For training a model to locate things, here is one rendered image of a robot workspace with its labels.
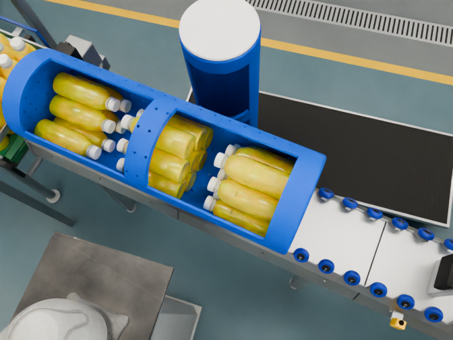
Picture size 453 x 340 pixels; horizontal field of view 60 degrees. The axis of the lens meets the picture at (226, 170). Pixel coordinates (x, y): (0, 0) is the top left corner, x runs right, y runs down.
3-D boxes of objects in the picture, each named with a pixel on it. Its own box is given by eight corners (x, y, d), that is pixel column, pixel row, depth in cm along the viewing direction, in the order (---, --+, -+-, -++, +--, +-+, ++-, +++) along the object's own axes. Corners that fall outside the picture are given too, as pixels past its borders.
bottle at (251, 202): (276, 226, 104) (213, 198, 108) (286, 201, 104) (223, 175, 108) (275, 225, 97) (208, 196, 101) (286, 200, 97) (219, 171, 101)
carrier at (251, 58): (199, 123, 220) (214, 168, 210) (169, 8, 138) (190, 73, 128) (247, 108, 221) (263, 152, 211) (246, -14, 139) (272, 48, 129)
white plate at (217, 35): (170, 6, 137) (170, 9, 138) (191, 69, 127) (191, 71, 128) (245, -15, 138) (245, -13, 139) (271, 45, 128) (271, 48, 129)
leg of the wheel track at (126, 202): (133, 214, 219) (90, 176, 160) (125, 210, 220) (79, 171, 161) (138, 205, 220) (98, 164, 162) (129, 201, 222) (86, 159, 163)
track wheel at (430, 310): (447, 316, 101) (446, 310, 103) (429, 308, 102) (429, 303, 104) (438, 326, 104) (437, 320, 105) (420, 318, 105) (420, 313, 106)
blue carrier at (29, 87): (281, 264, 111) (293, 242, 85) (34, 151, 129) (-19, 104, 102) (315, 180, 121) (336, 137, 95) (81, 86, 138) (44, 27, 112)
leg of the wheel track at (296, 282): (298, 291, 199) (317, 280, 141) (287, 286, 200) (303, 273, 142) (302, 280, 201) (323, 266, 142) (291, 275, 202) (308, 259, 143)
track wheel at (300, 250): (310, 255, 109) (311, 251, 110) (295, 248, 110) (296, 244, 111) (305, 266, 111) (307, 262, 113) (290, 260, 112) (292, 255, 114)
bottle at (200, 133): (202, 127, 106) (143, 104, 110) (193, 151, 107) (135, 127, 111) (209, 129, 113) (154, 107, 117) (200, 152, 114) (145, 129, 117)
